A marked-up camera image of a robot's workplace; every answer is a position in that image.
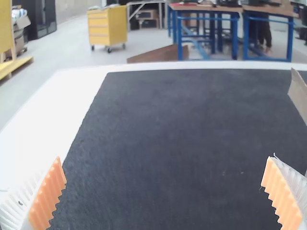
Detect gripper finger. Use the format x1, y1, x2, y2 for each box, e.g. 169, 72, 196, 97
260, 153, 307, 230
0, 156, 67, 230

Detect cardboard box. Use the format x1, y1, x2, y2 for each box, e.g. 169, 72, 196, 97
287, 68, 307, 118

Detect black mat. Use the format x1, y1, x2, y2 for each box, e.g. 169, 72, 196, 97
47, 69, 307, 230

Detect wooden pallet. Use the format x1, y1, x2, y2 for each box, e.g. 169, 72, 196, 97
0, 56, 34, 81

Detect person's legs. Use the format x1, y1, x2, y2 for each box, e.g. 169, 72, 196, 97
249, 11, 273, 54

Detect black cabinet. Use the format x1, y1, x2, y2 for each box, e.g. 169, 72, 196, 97
12, 0, 58, 40

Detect brown cardboard sheet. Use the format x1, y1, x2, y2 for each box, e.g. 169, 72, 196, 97
127, 44, 190, 64

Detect yellow drawer cart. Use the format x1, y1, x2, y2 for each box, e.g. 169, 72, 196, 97
87, 5, 128, 54

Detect blue workbench frame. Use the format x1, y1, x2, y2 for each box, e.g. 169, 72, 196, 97
242, 4, 299, 63
167, 3, 243, 60

